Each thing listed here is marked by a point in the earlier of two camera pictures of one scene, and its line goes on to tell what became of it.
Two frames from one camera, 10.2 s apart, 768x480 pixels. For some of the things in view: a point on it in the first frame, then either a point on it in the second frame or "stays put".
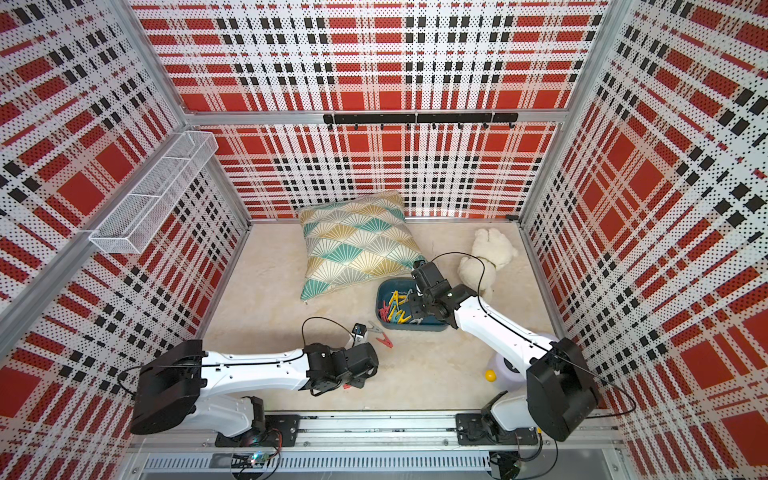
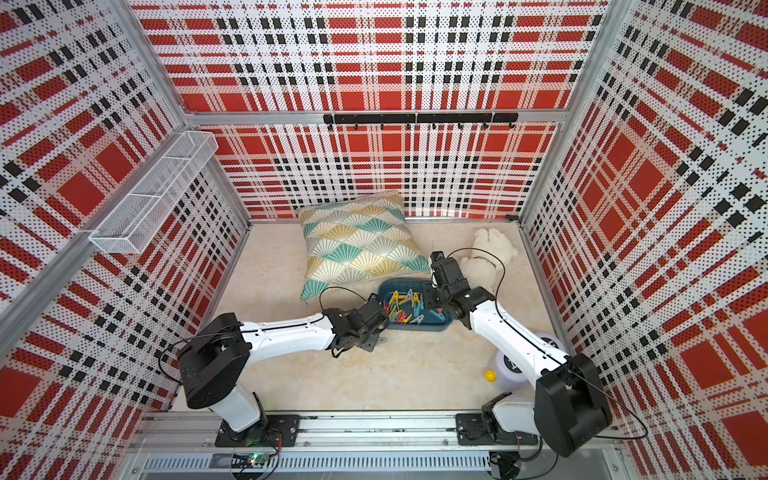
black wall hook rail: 434,118 stays put
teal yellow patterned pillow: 356,241 stays put
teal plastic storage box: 392,307 stays put
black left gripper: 359,381 -> 371,343
